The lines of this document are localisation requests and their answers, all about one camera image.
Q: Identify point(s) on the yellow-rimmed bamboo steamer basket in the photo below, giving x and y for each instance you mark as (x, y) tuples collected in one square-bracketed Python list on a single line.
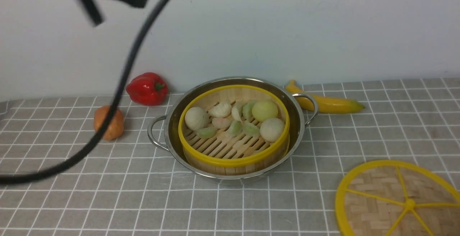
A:
[(242, 154)]

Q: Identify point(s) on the green dumpling lower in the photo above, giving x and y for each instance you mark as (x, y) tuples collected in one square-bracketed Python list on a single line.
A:
[(251, 130)]

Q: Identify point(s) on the white steamed bun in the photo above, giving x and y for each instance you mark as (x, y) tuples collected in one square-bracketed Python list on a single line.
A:
[(196, 118), (271, 129)]

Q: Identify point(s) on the yellow bamboo steamer lid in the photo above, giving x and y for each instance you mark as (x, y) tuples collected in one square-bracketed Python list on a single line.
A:
[(396, 198)]

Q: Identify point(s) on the white dumpling at left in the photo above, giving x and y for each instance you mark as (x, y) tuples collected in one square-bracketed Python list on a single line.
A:
[(237, 111)]

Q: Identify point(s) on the yellow steamed bun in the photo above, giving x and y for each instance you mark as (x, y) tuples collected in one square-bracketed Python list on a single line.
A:
[(264, 109)]

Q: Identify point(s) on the white dumpling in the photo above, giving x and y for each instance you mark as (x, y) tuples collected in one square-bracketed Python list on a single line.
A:
[(237, 111), (221, 110)]

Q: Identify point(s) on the green dumpling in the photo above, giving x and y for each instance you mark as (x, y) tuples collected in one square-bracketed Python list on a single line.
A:
[(247, 110), (251, 130), (207, 132), (234, 129)]

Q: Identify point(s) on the red bell pepper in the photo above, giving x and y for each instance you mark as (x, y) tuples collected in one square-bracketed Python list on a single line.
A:
[(147, 89)]

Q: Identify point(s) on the yellow banana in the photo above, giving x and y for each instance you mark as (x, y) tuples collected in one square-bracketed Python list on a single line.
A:
[(329, 105)]

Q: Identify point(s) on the green dumpling front left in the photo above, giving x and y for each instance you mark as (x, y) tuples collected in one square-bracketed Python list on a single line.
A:
[(207, 132)]

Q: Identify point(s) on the stainless steel pot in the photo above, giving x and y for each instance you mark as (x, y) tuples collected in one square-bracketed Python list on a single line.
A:
[(302, 109)]

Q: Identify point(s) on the green dumpling middle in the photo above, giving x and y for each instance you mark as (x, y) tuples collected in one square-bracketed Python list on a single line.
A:
[(234, 129)]

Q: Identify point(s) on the pink dumpling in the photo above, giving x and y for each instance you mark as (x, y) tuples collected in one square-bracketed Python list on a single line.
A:
[(221, 123)]

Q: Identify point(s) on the brown potato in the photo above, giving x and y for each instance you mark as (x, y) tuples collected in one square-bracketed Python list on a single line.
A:
[(116, 127)]

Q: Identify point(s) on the green dumpling upper left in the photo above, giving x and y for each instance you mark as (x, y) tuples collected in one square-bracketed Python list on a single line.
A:
[(247, 110)]

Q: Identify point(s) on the grey checked tablecloth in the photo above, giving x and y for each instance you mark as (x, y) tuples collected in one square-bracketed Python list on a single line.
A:
[(130, 188)]

